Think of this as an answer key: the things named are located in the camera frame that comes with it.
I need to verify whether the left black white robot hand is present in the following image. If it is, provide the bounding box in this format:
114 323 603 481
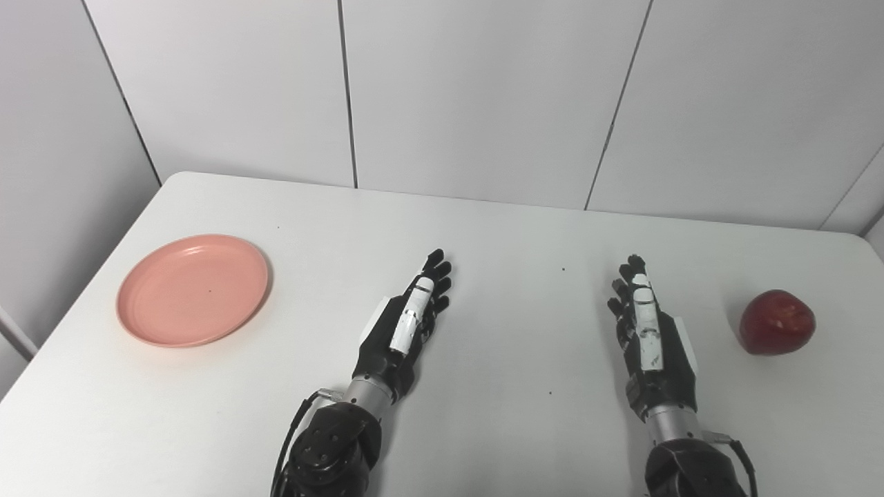
354 248 453 405

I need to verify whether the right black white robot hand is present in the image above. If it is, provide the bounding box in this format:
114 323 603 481
607 254 700 422

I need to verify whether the red apple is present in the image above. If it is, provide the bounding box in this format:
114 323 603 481
738 289 817 357

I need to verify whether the pink round plate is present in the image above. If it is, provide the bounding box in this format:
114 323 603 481
116 234 271 348

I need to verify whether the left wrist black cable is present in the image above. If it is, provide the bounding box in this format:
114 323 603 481
271 389 345 497

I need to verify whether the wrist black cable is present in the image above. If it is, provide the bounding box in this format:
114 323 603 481
703 429 759 497
271 389 345 497

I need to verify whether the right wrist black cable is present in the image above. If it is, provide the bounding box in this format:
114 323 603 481
703 429 759 497

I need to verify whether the white wall post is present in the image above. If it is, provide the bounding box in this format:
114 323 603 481
0 304 39 361

